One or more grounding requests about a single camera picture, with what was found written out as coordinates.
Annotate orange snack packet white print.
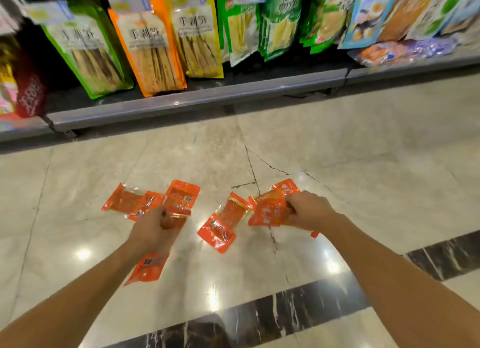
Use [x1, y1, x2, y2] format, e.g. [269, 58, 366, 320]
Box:
[248, 188, 292, 228]

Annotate person's left forearm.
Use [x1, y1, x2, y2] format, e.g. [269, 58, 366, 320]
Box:
[0, 241, 160, 348]

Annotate dark green bamboo packet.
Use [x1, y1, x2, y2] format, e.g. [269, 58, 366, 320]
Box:
[258, 0, 303, 63]

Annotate dark red snack packet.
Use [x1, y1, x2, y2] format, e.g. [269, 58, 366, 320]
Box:
[14, 55, 48, 118]

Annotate yellow bamboo shoot packet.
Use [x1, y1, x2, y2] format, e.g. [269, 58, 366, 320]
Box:
[162, 0, 224, 79]

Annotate green bamboo shoot packet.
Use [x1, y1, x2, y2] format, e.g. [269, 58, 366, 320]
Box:
[40, 0, 135, 100]

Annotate person's right forearm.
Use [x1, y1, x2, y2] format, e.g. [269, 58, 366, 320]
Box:
[319, 214, 480, 348]

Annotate yellow pink snack packet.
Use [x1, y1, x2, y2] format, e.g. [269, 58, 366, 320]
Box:
[0, 36, 20, 117]

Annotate flat orange purple packets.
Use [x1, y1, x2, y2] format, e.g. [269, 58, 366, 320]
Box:
[347, 36, 460, 68]

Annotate white green snack packet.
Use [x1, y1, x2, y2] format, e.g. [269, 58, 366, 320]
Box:
[404, 0, 474, 42]

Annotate person's right hand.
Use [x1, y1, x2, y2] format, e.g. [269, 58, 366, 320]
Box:
[281, 191, 339, 231]

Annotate person's left hand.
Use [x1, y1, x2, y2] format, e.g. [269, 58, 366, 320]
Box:
[125, 205, 188, 257]

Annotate orange bamboo shoot packet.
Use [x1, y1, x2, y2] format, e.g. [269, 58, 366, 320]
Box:
[107, 0, 187, 98]

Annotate long orange snack packet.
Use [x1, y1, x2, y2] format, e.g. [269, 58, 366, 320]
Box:
[124, 208, 192, 287]

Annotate grey metal shelf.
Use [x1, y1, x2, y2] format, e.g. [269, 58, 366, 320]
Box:
[345, 49, 480, 86]
[0, 113, 54, 142]
[44, 53, 350, 133]

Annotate tan orange snack packet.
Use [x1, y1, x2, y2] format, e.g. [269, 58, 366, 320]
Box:
[376, 0, 444, 43]

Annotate green packet with red label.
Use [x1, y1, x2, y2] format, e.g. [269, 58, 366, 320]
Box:
[299, 0, 358, 55]

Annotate green white bamboo packet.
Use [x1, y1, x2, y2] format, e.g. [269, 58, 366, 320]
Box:
[217, 0, 262, 67]

